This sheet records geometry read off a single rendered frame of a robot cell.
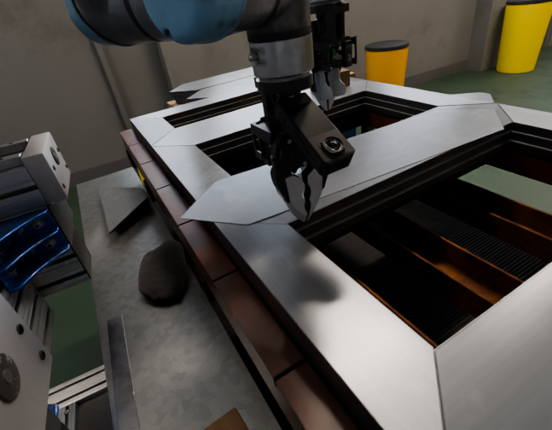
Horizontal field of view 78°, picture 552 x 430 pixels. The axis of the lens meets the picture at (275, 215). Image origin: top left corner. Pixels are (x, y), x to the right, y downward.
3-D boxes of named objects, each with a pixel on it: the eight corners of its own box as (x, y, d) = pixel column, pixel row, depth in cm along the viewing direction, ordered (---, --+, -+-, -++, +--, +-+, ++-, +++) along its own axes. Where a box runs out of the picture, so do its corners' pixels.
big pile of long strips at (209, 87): (306, 65, 188) (305, 53, 185) (355, 72, 158) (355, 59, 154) (166, 101, 160) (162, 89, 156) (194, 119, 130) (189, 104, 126)
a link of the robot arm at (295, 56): (325, 31, 39) (262, 45, 36) (327, 74, 41) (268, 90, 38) (289, 31, 44) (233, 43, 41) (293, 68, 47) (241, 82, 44)
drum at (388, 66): (385, 101, 366) (387, 38, 332) (413, 109, 335) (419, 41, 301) (356, 110, 354) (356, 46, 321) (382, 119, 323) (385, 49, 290)
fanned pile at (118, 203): (135, 176, 120) (130, 166, 118) (162, 226, 91) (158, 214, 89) (99, 188, 116) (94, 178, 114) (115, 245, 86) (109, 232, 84)
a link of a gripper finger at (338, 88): (339, 113, 76) (338, 70, 71) (324, 108, 80) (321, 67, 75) (351, 110, 77) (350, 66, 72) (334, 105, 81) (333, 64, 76)
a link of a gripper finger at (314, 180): (305, 201, 58) (299, 150, 53) (325, 216, 53) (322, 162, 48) (288, 207, 56) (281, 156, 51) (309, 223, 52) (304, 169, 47)
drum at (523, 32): (508, 63, 424) (524, -4, 385) (547, 67, 389) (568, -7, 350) (483, 71, 410) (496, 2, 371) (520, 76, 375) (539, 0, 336)
